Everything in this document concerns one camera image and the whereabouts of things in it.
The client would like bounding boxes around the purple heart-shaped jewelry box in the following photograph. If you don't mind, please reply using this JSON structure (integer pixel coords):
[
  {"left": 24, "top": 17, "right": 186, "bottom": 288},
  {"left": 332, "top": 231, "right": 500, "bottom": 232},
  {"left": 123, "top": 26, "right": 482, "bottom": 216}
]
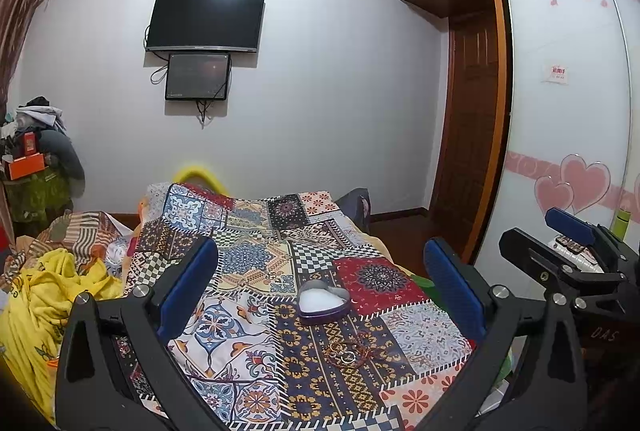
[{"left": 297, "top": 279, "right": 352, "bottom": 326}]

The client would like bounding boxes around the yellow blanket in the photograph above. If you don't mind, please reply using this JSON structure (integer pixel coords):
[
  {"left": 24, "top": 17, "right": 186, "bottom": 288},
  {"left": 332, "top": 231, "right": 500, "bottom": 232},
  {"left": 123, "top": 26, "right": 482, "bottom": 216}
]
[{"left": 1, "top": 248, "right": 122, "bottom": 422}]

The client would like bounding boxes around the striped patterned pillow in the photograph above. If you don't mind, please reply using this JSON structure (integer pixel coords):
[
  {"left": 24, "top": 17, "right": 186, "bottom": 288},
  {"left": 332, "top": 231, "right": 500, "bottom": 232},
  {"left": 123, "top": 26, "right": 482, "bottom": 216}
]
[{"left": 1, "top": 211, "right": 134, "bottom": 292}]

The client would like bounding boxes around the green cloth covered stand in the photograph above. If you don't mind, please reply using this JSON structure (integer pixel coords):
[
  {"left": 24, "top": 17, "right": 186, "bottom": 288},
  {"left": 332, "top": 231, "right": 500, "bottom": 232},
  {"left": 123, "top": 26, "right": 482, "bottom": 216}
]
[{"left": 2, "top": 168, "right": 73, "bottom": 236}]

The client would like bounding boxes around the brown wooden door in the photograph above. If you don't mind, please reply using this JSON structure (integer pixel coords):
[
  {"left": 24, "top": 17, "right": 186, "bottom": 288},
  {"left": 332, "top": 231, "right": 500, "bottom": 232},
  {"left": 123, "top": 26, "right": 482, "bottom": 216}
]
[{"left": 430, "top": 11, "right": 498, "bottom": 257}]

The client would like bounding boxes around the dark blue pillow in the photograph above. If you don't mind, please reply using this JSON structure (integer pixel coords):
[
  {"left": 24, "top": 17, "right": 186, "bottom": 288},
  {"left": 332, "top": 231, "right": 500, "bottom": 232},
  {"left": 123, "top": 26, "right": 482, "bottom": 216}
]
[{"left": 335, "top": 188, "right": 371, "bottom": 233}]

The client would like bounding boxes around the colourful patchwork bedspread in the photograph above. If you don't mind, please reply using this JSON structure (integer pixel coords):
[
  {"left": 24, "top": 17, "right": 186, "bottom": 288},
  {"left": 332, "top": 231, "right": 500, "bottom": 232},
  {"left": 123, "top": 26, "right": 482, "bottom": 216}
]
[{"left": 126, "top": 183, "right": 474, "bottom": 430}]

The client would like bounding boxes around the orange box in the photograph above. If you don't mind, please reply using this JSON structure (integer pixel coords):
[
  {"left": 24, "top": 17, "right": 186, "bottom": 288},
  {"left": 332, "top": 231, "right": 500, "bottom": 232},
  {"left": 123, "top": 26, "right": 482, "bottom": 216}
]
[{"left": 6, "top": 153, "right": 46, "bottom": 181}]

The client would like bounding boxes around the pile of clothes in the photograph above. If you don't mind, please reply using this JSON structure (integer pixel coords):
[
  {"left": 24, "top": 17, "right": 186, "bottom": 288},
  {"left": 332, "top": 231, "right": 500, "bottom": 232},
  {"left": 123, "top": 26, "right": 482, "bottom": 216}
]
[{"left": 1, "top": 95, "right": 86, "bottom": 198}]

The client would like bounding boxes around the yellow curved bed rail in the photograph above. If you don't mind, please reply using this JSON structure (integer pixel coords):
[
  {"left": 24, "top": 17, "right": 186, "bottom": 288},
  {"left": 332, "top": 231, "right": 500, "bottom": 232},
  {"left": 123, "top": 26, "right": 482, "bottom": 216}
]
[{"left": 172, "top": 165, "right": 230, "bottom": 196}]

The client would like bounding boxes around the small black wall monitor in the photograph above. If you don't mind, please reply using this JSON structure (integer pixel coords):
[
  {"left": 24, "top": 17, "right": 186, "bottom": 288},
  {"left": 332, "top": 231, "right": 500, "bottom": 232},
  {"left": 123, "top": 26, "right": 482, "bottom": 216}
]
[{"left": 165, "top": 52, "right": 231, "bottom": 102}]

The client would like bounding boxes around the black wall television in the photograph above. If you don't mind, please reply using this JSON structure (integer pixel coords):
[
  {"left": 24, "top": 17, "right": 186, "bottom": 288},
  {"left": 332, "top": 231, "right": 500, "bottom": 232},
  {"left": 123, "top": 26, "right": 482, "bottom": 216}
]
[{"left": 146, "top": 0, "right": 265, "bottom": 53}]

